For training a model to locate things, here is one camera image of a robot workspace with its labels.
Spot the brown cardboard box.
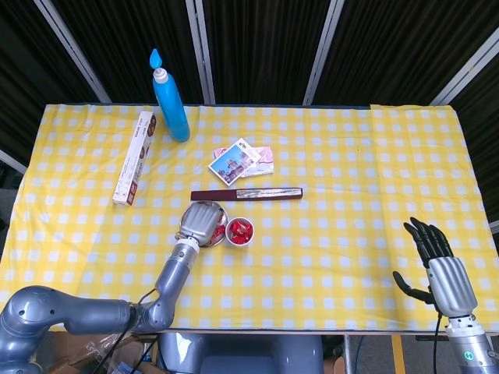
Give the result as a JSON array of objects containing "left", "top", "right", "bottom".
[{"left": 42, "top": 330, "right": 157, "bottom": 374}]

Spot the postcard with building picture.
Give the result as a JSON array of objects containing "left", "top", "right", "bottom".
[{"left": 207, "top": 142, "right": 261, "bottom": 184}]

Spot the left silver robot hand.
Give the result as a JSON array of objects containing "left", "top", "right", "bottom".
[{"left": 177, "top": 203, "right": 225, "bottom": 249}]

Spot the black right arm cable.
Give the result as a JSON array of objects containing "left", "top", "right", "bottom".
[{"left": 434, "top": 314, "right": 444, "bottom": 374}]

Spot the long white wrap box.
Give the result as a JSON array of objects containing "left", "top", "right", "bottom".
[{"left": 112, "top": 111, "right": 157, "bottom": 206}]

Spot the yellow floor tape strip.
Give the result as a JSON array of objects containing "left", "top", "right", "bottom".
[{"left": 391, "top": 333, "right": 405, "bottom": 374}]

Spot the blue detergent bottle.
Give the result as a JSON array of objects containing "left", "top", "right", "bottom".
[{"left": 149, "top": 48, "right": 191, "bottom": 143}]

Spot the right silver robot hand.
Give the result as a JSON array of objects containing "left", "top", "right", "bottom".
[{"left": 392, "top": 217, "right": 479, "bottom": 317}]

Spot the metal table leg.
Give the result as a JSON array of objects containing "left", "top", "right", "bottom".
[{"left": 344, "top": 333, "right": 358, "bottom": 374}]

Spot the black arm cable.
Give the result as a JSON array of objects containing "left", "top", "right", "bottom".
[
  {"left": 434, "top": 314, "right": 444, "bottom": 374},
  {"left": 95, "top": 287, "right": 160, "bottom": 374}
]

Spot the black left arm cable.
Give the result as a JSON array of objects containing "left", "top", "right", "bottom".
[{"left": 95, "top": 287, "right": 160, "bottom": 374}]

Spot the yellow white checkered tablecloth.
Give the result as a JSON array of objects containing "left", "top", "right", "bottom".
[{"left": 0, "top": 103, "right": 499, "bottom": 333}]

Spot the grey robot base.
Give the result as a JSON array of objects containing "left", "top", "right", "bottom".
[{"left": 159, "top": 333, "right": 324, "bottom": 374}]

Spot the round steel plate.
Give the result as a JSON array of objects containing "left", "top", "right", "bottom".
[{"left": 186, "top": 199, "right": 230, "bottom": 247}]

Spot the clear plastic bag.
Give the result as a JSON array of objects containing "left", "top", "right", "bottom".
[{"left": 86, "top": 340, "right": 132, "bottom": 374}]

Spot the white paper cup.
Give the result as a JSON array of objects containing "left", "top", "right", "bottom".
[{"left": 225, "top": 216, "right": 255, "bottom": 247}]

